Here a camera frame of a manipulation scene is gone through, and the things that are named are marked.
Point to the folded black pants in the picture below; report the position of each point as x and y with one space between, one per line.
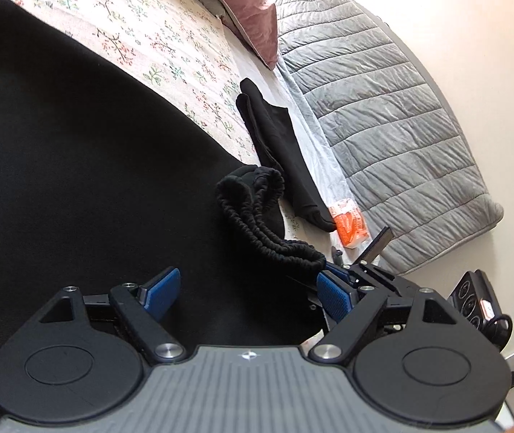
279 153

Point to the orange plastic packet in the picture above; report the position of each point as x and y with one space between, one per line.
351 225

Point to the black pants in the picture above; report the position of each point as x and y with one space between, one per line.
81 180
279 153

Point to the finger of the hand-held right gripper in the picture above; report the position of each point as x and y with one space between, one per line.
338 271

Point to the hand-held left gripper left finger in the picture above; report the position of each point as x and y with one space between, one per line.
162 292

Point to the black power strip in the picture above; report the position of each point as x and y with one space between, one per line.
476 306

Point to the floral bed sheet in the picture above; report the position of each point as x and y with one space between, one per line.
148 31

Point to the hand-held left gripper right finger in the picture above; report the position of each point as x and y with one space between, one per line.
334 298

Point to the mauve pillow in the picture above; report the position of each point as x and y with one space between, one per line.
243 4

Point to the grey quilted headboard cover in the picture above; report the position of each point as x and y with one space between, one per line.
388 112

